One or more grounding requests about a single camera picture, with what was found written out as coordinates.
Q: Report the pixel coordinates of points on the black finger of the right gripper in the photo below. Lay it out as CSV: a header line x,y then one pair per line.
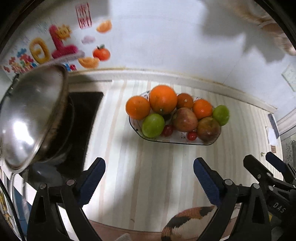
x,y
287,171
263,175

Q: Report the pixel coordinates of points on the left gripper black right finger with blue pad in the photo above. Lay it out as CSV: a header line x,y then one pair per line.
x,y
252,222

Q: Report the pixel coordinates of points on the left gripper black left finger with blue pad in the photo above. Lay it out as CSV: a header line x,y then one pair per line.
x,y
45,221

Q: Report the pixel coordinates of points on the red cherry tomato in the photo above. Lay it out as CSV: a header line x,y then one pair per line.
x,y
167,131
191,136

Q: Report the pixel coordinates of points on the large orange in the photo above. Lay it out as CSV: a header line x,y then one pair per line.
x,y
163,99

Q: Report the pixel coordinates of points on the small brown card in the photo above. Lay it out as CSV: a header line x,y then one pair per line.
x,y
273,149

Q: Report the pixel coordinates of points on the white paper note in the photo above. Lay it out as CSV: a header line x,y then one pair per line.
x,y
270,134

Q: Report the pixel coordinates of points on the dark smartphone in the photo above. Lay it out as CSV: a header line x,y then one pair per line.
x,y
273,124

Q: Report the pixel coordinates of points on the calico cat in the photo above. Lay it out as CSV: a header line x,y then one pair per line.
x,y
189,223

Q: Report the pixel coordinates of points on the black induction cooktop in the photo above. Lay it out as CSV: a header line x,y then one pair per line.
x,y
66,155

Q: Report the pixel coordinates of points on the brown red apple right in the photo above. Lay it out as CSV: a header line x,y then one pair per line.
x,y
208,129

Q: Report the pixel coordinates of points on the brown red apple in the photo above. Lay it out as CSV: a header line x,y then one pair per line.
x,y
184,120
208,129

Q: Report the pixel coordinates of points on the green apple right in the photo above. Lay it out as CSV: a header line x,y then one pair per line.
x,y
221,114

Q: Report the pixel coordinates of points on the green apple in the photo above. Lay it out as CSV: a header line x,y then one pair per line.
x,y
221,114
153,125

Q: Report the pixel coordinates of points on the floral white fruit plate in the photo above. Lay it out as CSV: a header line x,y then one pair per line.
x,y
161,115

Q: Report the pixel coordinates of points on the brown red apple left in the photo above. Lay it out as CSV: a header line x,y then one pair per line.
x,y
184,120

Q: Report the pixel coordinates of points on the dark small orange back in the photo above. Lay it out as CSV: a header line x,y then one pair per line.
x,y
184,101

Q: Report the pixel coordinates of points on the green apple left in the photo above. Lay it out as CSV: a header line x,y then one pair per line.
x,y
153,125

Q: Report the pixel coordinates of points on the steel pot lid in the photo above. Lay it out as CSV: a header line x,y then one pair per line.
x,y
31,111

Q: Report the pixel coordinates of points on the clear plastic bag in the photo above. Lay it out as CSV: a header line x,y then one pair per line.
x,y
254,13

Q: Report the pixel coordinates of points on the white wall socket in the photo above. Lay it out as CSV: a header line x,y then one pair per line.
x,y
289,75

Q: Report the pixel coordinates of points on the colourful wall sticker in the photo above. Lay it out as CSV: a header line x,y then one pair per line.
x,y
59,44

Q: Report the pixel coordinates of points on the red seal wall sticker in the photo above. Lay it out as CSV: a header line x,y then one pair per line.
x,y
83,15

